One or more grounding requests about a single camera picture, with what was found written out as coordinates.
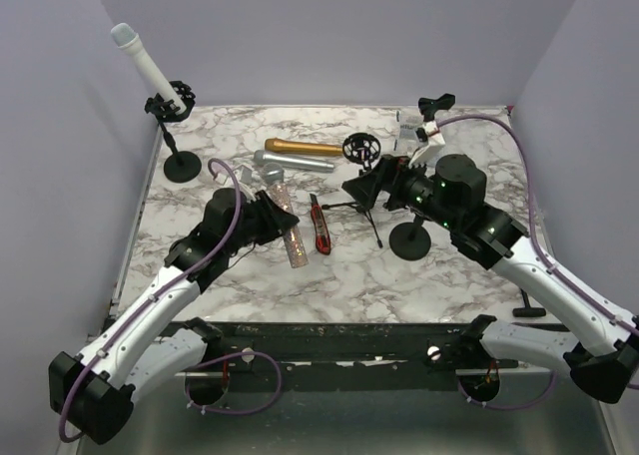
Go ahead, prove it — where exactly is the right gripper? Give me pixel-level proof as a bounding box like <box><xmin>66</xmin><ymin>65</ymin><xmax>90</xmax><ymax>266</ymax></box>
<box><xmin>342</xmin><ymin>152</ymin><xmax>459</xmax><ymax>231</ymax></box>

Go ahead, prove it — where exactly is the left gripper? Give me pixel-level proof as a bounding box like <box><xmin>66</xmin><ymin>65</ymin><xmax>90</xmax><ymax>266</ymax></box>
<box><xmin>226</xmin><ymin>190</ymin><xmax>299</xmax><ymax>254</ymax></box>

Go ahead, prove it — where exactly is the black tripod shock-mount stand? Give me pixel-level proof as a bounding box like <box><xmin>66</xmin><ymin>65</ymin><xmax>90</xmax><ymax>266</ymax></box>
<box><xmin>320</xmin><ymin>132</ymin><xmax>390</xmax><ymax>249</ymax></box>

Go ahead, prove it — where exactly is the red black utility knife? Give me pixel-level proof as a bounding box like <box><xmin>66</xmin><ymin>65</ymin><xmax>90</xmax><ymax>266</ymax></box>
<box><xmin>310</xmin><ymin>194</ymin><xmax>331</xmax><ymax>255</ymax></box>

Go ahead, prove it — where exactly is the glitter microphone silver head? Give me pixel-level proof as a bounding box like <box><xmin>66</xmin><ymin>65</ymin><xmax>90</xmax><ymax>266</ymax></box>
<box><xmin>262</xmin><ymin>163</ymin><xmax>309</xmax><ymax>268</ymax></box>

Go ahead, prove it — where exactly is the grey microphone silver head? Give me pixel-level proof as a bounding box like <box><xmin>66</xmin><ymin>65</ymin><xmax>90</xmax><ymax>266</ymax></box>
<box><xmin>253</xmin><ymin>150</ymin><xmax>335</xmax><ymax>173</ymax></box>

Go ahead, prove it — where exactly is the gold microphone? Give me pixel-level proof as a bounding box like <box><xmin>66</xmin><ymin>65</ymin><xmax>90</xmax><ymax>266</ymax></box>
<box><xmin>264</xmin><ymin>138</ymin><xmax>343</xmax><ymax>157</ymax></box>

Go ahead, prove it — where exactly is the black round-base clip stand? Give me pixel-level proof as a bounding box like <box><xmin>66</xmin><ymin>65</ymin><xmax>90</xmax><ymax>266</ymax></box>
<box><xmin>417</xmin><ymin>93</ymin><xmax>456</xmax><ymax>123</ymax></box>

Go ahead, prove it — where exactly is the white microphone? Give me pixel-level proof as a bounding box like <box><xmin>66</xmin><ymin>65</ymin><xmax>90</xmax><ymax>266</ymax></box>
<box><xmin>111</xmin><ymin>23</ymin><xmax>187</xmax><ymax>115</ymax></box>

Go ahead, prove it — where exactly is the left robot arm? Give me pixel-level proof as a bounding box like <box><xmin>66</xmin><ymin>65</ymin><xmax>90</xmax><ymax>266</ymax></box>
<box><xmin>48</xmin><ymin>188</ymin><xmax>299</xmax><ymax>444</ymax></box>

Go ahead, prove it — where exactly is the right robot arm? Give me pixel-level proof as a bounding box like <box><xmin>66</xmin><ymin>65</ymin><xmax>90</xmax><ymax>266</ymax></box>
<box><xmin>341</xmin><ymin>154</ymin><xmax>638</xmax><ymax>404</ymax></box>

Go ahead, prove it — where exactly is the clear plastic organizer box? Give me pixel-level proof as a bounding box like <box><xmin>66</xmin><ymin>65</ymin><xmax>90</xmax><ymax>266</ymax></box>
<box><xmin>393</xmin><ymin>108</ymin><xmax>423</xmax><ymax>156</ymax></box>

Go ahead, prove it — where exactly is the black hex key tool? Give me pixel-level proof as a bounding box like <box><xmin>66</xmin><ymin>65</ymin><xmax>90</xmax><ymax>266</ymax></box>
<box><xmin>512</xmin><ymin>289</ymin><xmax>547</xmax><ymax>318</ymax></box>

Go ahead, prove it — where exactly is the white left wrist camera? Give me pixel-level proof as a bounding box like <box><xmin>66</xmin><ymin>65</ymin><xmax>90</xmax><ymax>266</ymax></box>
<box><xmin>234</xmin><ymin>165</ymin><xmax>262</xmax><ymax>186</ymax></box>

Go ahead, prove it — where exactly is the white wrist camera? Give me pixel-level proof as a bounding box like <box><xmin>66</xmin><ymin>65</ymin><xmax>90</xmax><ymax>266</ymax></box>
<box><xmin>408</xmin><ymin>121</ymin><xmax>445</xmax><ymax>168</ymax></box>
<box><xmin>234</xmin><ymin>165</ymin><xmax>262</xmax><ymax>186</ymax></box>

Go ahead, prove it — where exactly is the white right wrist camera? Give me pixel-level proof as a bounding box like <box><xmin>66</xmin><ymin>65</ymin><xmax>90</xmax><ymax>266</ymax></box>
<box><xmin>408</xmin><ymin>121</ymin><xmax>445</xmax><ymax>168</ymax></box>

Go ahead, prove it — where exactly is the black shock-mount stand left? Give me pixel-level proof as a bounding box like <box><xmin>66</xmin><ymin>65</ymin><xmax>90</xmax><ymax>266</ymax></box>
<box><xmin>144</xmin><ymin>79</ymin><xmax>203</xmax><ymax>183</ymax></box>

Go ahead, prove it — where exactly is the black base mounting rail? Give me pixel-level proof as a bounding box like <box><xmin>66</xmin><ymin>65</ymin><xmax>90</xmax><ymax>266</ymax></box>
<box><xmin>102</xmin><ymin>317</ymin><xmax>560</xmax><ymax>394</ymax></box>

